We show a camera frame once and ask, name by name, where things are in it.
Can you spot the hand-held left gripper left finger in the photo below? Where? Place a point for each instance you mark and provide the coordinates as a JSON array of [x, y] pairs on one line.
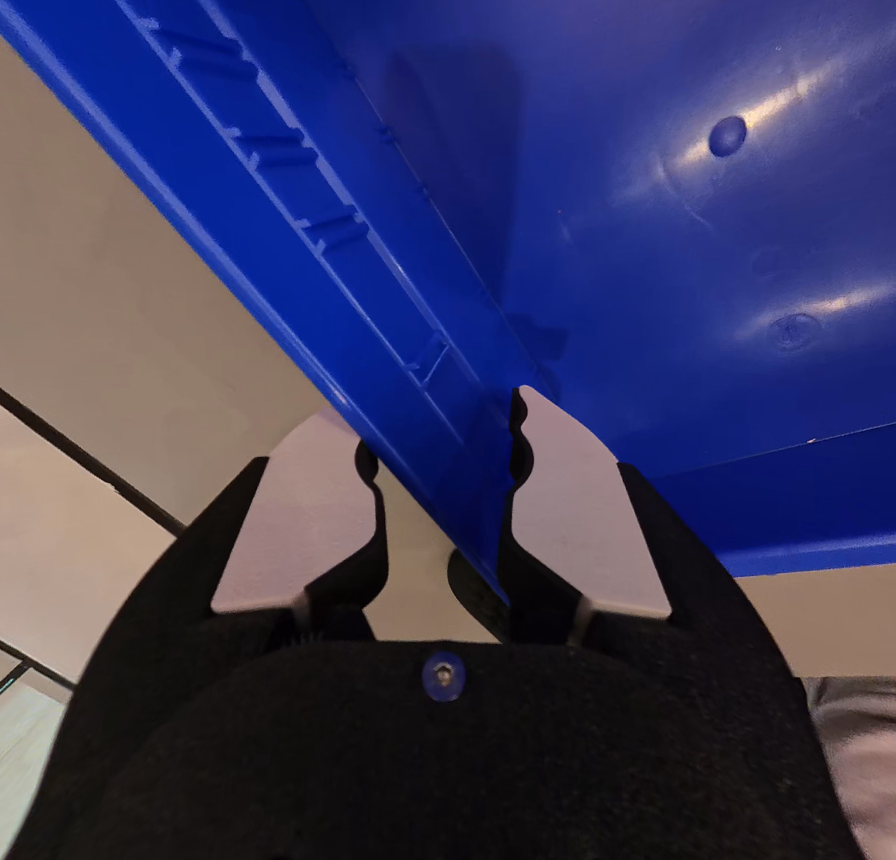
[[301, 524]]

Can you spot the blue plastic bin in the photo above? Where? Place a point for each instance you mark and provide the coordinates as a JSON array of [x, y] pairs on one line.
[[595, 209]]

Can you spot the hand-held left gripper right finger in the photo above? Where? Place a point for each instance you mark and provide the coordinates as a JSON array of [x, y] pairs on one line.
[[588, 524]]

